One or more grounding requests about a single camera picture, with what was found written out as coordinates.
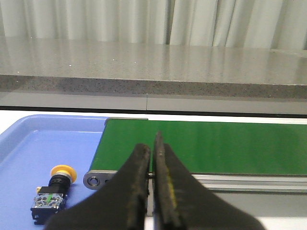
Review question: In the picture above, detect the grey stone counter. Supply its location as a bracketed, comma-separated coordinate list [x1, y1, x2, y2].
[0, 37, 307, 116]

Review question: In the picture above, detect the blue plastic tray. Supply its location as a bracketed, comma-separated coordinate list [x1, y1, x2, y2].
[0, 115, 105, 230]

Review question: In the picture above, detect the yellow push button switch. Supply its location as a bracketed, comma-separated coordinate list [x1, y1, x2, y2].
[31, 165, 77, 225]

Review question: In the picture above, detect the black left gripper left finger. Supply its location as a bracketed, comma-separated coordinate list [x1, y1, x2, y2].
[45, 144, 150, 230]

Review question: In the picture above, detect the white curtain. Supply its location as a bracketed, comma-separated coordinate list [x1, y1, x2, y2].
[0, 0, 307, 50]

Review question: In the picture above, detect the green belt conveyor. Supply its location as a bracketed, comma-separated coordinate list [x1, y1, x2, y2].
[83, 118, 307, 217]

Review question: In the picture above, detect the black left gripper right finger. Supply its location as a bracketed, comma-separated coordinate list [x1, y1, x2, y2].
[153, 132, 264, 230]

